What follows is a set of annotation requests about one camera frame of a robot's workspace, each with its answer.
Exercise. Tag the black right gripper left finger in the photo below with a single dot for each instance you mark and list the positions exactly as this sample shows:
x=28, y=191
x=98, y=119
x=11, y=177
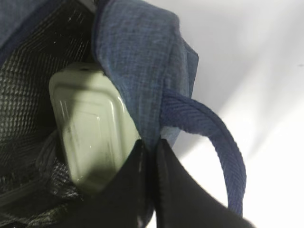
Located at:
x=125, y=202

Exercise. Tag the dark navy fabric lunch bag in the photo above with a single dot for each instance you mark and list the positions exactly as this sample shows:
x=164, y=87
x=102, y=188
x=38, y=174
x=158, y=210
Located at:
x=139, y=47

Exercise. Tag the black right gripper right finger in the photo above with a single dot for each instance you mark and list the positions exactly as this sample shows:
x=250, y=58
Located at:
x=180, y=202

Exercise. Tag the green lidded glass food container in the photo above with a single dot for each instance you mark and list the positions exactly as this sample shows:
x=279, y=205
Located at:
x=95, y=128

